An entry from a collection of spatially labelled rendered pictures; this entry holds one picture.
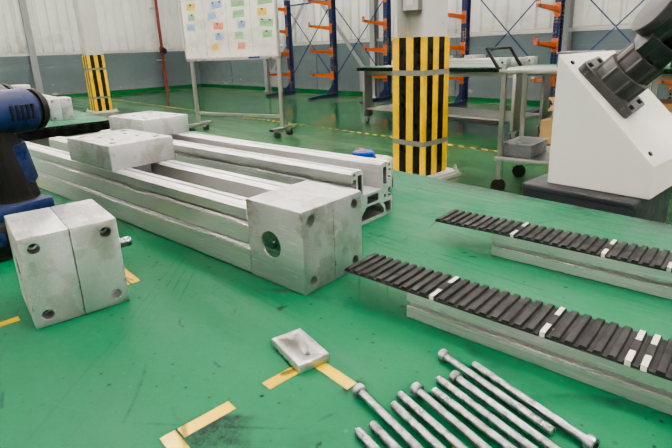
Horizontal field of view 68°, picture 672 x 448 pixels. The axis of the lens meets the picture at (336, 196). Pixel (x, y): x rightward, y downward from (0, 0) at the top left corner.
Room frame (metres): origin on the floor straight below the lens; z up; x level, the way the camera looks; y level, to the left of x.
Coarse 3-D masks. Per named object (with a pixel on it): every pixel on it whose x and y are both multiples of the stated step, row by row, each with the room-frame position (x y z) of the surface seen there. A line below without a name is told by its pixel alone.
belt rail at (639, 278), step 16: (496, 240) 0.57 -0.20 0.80; (512, 240) 0.56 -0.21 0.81; (512, 256) 0.56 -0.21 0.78; (528, 256) 0.54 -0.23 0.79; (544, 256) 0.54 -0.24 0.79; (560, 256) 0.52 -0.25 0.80; (576, 256) 0.51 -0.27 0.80; (592, 256) 0.50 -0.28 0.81; (576, 272) 0.51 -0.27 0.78; (592, 272) 0.50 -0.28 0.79; (608, 272) 0.49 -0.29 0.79; (624, 272) 0.48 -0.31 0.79; (640, 272) 0.47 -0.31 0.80; (656, 272) 0.46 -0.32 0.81; (640, 288) 0.47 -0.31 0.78; (656, 288) 0.46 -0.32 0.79
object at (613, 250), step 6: (612, 240) 0.53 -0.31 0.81; (606, 246) 0.51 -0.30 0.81; (612, 246) 0.51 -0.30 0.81; (618, 246) 0.51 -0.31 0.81; (624, 246) 0.51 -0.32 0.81; (600, 252) 0.50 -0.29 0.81; (606, 252) 0.49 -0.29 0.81; (612, 252) 0.50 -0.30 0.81; (618, 252) 0.49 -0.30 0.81; (612, 258) 0.48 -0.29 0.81; (618, 258) 0.48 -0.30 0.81
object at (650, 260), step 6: (648, 252) 0.49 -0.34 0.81; (654, 252) 0.49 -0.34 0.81; (660, 252) 0.49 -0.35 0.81; (666, 252) 0.49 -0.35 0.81; (648, 258) 0.47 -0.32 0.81; (654, 258) 0.48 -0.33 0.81; (660, 258) 0.47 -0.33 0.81; (666, 258) 0.48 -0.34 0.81; (642, 264) 0.47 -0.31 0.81; (648, 264) 0.46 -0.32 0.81; (654, 264) 0.46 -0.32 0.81; (660, 264) 0.46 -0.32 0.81
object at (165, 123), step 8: (144, 112) 1.22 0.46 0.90; (152, 112) 1.21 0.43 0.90; (160, 112) 1.20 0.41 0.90; (168, 112) 1.20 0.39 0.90; (112, 120) 1.16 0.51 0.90; (120, 120) 1.13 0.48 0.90; (128, 120) 1.11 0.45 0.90; (136, 120) 1.08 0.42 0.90; (144, 120) 1.07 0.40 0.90; (152, 120) 1.08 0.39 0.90; (160, 120) 1.09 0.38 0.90; (168, 120) 1.11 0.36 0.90; (176, 120) 1.12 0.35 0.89; (184, 120) 1.14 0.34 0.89; (112, 128) 1.16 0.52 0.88; (120, 128) 1.14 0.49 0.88; (128, 128) 1.11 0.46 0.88; (136, 128) 1.08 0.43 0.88; (144, 128) 1.07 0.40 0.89; (152, 128) 1.08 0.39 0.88; (160, 128) 1.09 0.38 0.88; (168, 128) 1.11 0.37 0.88; (176, 128) 1.12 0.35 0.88; (184, 128) 1.14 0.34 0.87
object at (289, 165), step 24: (192, 144) 0.97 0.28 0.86; (216, 144) 1.02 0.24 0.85; (240, 144) 0.97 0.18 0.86; (264, 144) 0.94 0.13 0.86; (216, 168) 0.91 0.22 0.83; (240, 168) 0.86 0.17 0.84; (264, 168) 0.83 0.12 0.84; (288, 168) 0.77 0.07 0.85; (312, 168) 0.74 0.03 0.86; (336, 168) 0.72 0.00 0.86; (360, 168) 0.77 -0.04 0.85; (384, 168) 0.75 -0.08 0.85; (384, 192) 0.75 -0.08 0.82
